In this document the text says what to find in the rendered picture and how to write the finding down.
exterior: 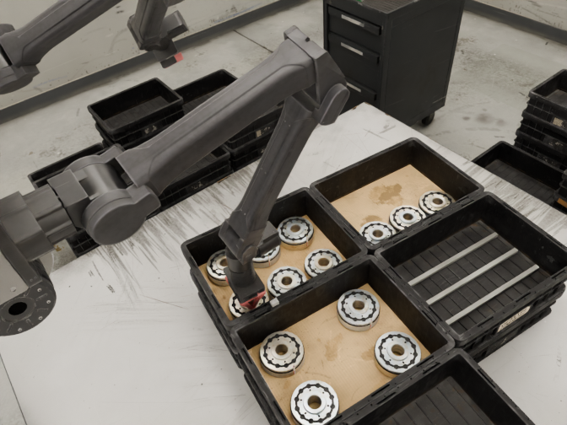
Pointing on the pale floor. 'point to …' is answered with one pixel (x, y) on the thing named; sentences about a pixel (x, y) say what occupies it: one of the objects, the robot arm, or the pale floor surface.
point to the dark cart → (394, 53)
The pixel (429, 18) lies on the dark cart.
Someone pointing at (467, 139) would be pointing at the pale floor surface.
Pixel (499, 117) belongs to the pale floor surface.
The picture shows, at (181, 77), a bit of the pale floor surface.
